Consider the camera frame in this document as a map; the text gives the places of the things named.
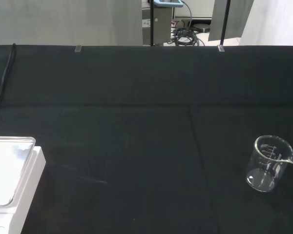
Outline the black bench cloth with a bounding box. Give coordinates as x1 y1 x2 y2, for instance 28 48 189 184
0 44 293 234

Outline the grey metal cabinet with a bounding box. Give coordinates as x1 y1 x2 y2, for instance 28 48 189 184
142 6 173 46

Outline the black tripod pole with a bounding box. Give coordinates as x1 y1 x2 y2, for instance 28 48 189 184
149 0 154 46
220 0 231 46

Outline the blue grey device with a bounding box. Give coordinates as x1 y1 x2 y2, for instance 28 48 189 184
153 0 184 7

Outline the dark grey board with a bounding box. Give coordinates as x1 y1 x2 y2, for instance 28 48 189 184
208 0 254 42

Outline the white electronic balance steel pan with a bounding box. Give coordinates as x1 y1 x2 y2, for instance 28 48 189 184
0 136 46 234

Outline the coil of black floor cables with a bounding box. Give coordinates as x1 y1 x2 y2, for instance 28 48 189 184
170 26 207 47

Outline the black balance power cable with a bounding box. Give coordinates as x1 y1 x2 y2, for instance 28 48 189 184
0 43 17 129

